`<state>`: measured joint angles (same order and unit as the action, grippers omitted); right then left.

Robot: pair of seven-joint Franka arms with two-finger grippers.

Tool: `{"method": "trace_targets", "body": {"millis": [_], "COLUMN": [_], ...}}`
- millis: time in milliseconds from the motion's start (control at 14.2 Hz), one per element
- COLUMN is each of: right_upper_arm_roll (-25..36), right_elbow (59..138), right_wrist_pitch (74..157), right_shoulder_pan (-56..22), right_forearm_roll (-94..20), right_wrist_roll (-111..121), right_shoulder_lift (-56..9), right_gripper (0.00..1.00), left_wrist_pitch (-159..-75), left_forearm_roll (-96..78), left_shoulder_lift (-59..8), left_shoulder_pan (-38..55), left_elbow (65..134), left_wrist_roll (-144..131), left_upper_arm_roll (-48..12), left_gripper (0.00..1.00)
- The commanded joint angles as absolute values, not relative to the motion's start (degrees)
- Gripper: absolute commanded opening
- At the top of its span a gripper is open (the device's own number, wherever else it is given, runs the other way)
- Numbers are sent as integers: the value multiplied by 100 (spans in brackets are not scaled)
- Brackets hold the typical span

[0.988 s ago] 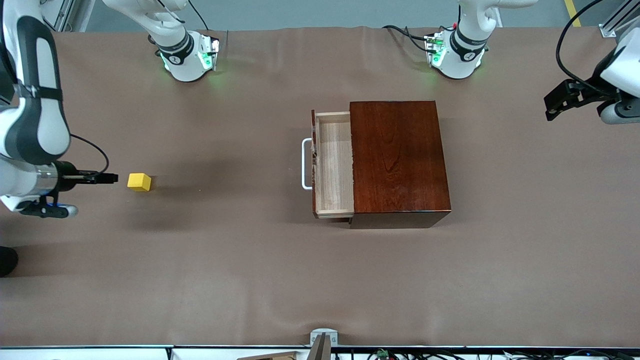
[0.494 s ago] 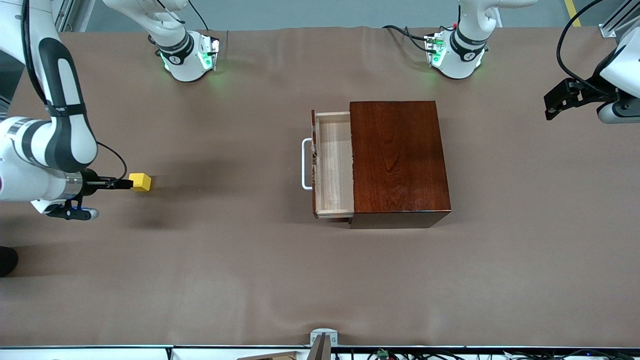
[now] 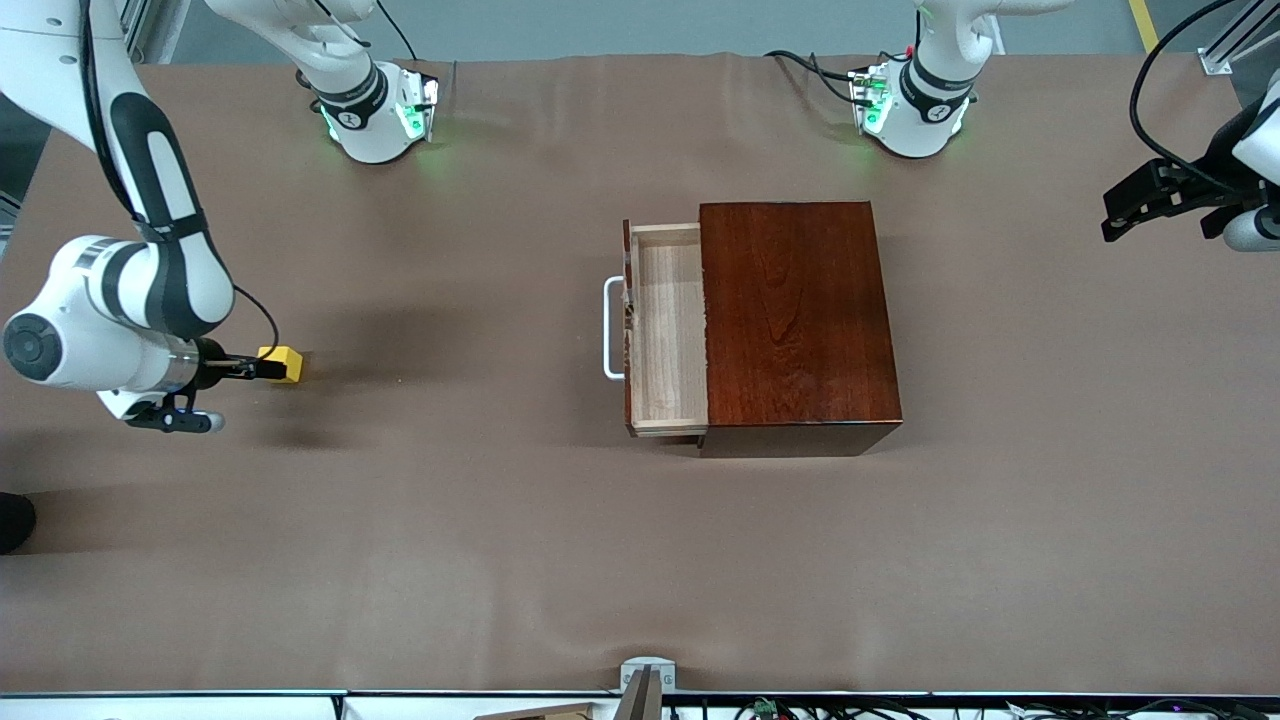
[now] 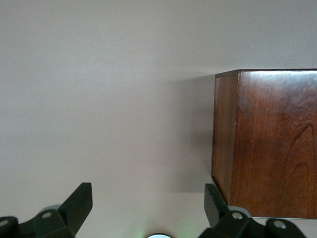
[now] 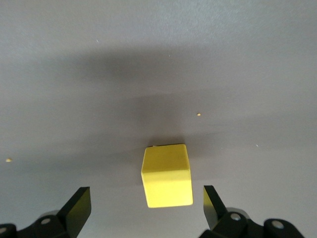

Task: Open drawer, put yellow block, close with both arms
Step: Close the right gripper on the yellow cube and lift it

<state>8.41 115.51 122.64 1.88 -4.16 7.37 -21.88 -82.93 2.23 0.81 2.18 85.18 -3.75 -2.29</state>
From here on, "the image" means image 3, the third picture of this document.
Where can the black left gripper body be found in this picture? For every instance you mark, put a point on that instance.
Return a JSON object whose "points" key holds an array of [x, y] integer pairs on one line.
{"points": [[1207, 180]]}

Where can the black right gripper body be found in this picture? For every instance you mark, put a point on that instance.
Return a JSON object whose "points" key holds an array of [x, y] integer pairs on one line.
{"points": [[211, 354]]}

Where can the yellow block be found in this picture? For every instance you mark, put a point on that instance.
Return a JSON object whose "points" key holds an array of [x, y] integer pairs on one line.
{"points": [[293, 365]]}

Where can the light wooden drawer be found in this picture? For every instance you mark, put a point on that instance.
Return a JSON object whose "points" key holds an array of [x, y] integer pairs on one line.
{"points": [[670, 340]]}

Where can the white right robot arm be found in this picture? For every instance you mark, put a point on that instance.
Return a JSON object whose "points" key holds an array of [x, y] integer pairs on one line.
{"points": [[150, 290]]}

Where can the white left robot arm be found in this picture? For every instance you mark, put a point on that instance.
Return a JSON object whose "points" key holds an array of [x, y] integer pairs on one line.
{"points": [[925, 110]]}

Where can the yellow floor tape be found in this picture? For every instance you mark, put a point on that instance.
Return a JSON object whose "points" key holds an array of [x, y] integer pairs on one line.
{"points": [[1143, 25]]}

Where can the brown table cover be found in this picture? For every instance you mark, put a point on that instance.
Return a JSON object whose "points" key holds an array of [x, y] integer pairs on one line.
{"points": [[400, 550]]}

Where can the black round object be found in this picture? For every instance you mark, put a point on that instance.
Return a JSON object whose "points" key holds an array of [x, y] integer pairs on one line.
{"points": [[12, 522]]}

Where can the dark brown wooden cabinet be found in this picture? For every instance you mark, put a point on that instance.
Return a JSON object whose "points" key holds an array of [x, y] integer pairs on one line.
{"points": [[800, 320]]}

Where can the brown cardboard piece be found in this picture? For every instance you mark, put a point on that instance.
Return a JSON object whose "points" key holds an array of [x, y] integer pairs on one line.
{"points": [[550, 713]]}

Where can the green connector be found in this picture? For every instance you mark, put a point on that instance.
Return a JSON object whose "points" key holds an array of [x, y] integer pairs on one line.
{"points": [[765, 708]]}

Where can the aluminium frame profile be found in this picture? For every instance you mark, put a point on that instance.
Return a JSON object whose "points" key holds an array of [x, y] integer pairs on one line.
{"points": [[140, 25], [1235, 50]]}

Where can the white table edge rail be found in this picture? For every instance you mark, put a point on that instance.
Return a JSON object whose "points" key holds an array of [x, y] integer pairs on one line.
{"points": [[200, 708]]}

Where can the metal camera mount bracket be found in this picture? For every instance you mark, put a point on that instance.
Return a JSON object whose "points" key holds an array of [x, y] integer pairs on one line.
{"points": [[648, 672]]}

